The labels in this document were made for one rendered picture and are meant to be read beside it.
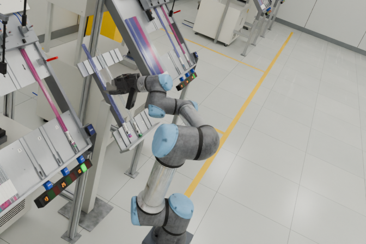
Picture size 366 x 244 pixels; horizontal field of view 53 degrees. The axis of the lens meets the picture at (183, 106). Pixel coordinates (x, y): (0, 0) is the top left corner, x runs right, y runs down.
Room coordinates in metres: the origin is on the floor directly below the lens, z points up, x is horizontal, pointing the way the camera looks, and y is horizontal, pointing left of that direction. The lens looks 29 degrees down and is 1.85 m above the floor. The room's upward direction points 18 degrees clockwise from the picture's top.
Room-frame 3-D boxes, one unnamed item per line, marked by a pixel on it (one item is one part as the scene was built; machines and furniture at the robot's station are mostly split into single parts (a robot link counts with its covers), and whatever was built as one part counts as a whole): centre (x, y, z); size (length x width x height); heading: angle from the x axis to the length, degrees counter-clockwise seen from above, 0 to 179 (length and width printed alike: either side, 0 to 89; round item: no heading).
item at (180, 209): (1.16, -0.11, 0.72); 0.13 x 0.12 x 0.14; 110
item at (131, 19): (2.60, 0.53, 0.65); 1.01 x 0.73 x 1.29; 76
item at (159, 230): (1.16, -0.12, 0.60); 0.15 x 0.15 x 0.10
